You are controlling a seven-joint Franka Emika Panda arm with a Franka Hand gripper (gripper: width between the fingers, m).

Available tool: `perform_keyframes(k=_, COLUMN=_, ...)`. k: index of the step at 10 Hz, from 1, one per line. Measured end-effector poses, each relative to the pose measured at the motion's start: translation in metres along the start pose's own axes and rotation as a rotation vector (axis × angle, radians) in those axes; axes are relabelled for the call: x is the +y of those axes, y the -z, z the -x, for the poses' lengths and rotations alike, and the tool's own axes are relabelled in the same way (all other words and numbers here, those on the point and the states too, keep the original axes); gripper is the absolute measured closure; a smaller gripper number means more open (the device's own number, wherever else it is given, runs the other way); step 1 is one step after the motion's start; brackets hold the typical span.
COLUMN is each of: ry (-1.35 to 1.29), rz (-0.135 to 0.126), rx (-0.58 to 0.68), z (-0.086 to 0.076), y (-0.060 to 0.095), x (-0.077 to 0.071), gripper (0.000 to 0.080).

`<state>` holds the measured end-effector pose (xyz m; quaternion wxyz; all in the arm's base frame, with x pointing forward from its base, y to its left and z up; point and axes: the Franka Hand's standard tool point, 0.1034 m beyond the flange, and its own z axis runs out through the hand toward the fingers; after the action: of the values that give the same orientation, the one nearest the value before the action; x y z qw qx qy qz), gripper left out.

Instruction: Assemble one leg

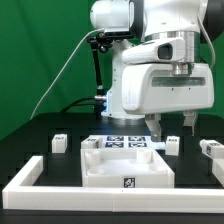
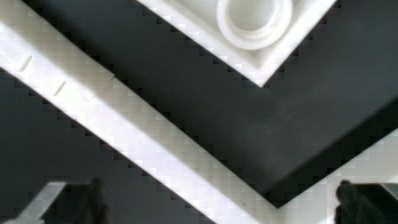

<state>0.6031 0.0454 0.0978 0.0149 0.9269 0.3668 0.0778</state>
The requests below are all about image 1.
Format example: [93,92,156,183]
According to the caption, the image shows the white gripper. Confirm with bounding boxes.
[121,63,214,142]

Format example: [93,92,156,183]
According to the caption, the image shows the white square tabletop part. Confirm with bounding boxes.
[81,148,175,188]

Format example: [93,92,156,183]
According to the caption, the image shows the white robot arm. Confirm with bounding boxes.
[90,0,224,141]

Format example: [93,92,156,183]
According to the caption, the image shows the fiducial tag sheet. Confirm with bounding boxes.
[88,134,167,151]

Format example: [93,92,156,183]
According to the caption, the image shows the white U-shaped obstacle fence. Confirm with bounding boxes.
[2,156,224,213]

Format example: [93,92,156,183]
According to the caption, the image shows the camera on black mount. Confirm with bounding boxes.
[104,29,132,38]

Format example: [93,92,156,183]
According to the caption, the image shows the black base cables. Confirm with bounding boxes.
[59,96,103,114]

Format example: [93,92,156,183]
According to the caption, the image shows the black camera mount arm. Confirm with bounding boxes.
[86,31,136,116]

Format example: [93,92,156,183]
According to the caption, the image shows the white camera cable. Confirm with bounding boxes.
[29,27,106,120]

